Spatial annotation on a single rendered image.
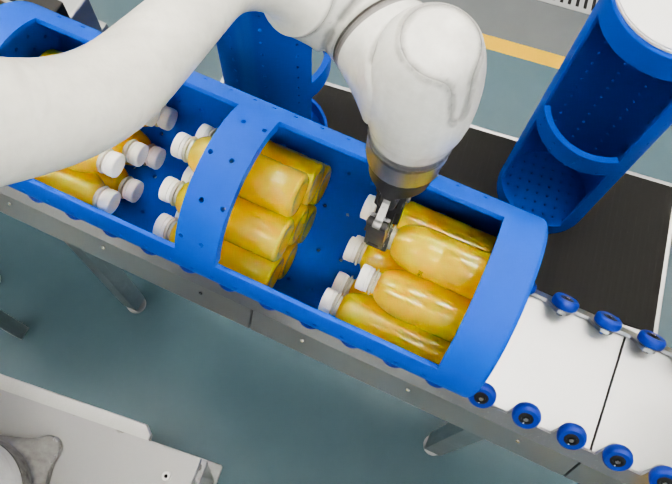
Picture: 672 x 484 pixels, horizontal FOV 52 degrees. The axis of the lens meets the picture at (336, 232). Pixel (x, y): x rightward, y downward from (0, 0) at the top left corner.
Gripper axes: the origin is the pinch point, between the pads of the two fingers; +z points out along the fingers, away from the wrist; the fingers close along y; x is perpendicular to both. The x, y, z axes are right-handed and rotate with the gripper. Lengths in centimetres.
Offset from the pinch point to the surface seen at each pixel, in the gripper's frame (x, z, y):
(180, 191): 29.6, 5.5, -6.1
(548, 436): -36.7, 25.6, -11.7
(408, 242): -4.0, 0.7, -0.8
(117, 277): 63, 89, -8
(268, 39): 42, 36, 43
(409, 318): -8.4, 6.3, -9.1
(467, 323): -15.1, -2.0, -8.9
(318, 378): 6, 119, -5
